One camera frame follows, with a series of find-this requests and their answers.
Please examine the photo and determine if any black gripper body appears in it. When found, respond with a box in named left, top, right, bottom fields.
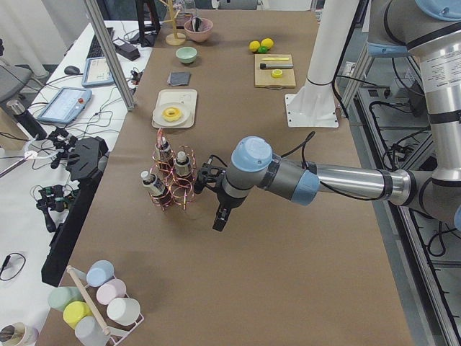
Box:
left=194, top=155, right=228, bottom=194

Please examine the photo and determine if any tea bottle white cap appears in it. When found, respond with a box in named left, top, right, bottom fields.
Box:
left=140, top=170, right=172, bottom=209

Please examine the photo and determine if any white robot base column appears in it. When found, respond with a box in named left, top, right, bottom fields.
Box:
left=285, top=0, right=359, bottom=128

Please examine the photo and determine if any tea bottle rear right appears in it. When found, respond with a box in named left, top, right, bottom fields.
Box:
left=174, top=151, right=193, bottom=182

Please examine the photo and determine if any tea bottle rear left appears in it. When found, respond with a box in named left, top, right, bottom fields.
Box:
left=157, top=136, right=174, bottom=172

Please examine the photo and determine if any cream rabbit tray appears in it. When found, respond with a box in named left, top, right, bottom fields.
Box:
left=152, top=89, right=198, bottom=128

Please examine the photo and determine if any glazed yellow donut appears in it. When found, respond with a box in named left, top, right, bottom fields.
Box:
left=162, top=107, right=182, bottom=122

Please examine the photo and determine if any white round plate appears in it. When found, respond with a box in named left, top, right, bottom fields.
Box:
left=153, top=102, right=191, bottom=127

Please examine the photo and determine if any folded grey cloth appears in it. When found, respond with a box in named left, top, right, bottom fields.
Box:
left=167, top=72, right=191, bottom=87

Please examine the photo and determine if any bamboo cutting board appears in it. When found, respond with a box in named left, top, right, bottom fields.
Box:
left=254, top=54, right=296, bottom=89

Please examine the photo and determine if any mint green bowl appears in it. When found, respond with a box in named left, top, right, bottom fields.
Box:
left=175, top=47, right=198, bottom=64

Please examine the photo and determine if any steel muddler black tip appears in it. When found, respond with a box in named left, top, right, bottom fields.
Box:
left=259, top=63, right=294, bottom=70

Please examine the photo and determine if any half lemon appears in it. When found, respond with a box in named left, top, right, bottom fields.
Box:
left=271, top=69, right=283, bottom=79

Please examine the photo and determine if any yellow plastic knife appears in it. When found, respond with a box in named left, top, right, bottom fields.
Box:
left=261, top=56, right=290, bottom=61

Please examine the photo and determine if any green lime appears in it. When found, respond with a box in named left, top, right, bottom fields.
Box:
left=257, top=46, right=269, bottom=54

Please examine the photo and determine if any yellow lemon far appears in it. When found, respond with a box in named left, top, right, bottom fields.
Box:
left=249, top=40, right=261, bottom=53

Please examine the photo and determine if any yellow lemon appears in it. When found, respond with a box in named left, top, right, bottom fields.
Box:
left=260, top=37, right=274, bottom=50
left=249, top=40, right=261, bottom=53

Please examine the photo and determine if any pink bowl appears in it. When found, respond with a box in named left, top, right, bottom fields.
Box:
left=184, top=17, right=213, bottom=43

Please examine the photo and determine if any wooden mug tree stand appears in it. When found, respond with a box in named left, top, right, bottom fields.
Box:
left=160, top=0, right=186, bottom=45

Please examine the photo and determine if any light blue cup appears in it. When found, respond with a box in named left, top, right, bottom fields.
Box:
left=86, top=259, right=115, bottom=288

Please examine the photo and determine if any yellow lemon near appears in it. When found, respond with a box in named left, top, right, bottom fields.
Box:
left=260, top=37, right=274, bottom=50

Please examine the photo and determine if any pink cup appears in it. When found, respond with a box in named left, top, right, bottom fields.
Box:
left=96, top=278, right=127, bottom=305

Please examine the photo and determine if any blue teach pendant far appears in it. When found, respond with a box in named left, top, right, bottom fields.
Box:
left=81, top=57, right=115, bottom=88

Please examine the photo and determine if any blue teach pendant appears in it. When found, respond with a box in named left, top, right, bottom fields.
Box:
left=37, top=87, right=92, bottom=125
left=81, top=57, right=115, bottom=88

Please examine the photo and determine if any black power adapter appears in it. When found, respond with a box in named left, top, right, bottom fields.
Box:
left=112, top=37, right=140, bottom=61

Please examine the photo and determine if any blue teach pendant near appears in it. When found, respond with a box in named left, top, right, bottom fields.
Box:
left=37, top=87, right=92, bottom=125

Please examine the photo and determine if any white cup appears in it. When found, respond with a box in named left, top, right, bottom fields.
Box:
left=107, top=298, right=140, bottom=326

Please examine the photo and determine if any black keyboard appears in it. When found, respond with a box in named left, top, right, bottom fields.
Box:
left=86, top=27, right=114, bottom=58

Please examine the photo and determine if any computer mouse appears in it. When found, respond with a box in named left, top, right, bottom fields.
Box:
left=64, top=66, right=81, bottom=76

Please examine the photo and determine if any white cup rack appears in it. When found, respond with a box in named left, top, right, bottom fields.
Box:
left=66, top=265, right=145, bottom=345

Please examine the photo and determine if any yellow cup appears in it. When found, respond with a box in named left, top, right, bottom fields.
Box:
left=63, top=301, right=93, bottom=329

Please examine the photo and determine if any green cup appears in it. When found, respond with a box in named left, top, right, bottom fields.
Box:
left=48, top=286, right=84, bottom=312

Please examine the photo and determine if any grey cup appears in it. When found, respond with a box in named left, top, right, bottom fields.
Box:
left=74, top=316, right=109, bottom=346

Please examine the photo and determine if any black thermos bottle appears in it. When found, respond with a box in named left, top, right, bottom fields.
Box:
left=6, top=99, right=48, bottom=140

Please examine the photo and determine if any tape roll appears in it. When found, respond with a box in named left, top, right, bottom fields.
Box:
left=1, top=322, right=39, bottom=346

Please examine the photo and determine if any copper wire bottle rack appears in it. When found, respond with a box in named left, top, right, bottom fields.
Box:
left=150, top=128, right=197, bottom=211

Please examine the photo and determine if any aluminium frame post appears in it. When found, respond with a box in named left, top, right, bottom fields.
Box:
left=84, top=0, right=135, bottom=111

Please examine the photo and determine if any black bracket rail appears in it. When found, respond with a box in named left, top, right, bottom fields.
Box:
left=41, top=136, right=109, bottom=287

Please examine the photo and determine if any black stand frame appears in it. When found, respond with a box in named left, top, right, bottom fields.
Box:
left=135, top=0, right=161, bottom=48

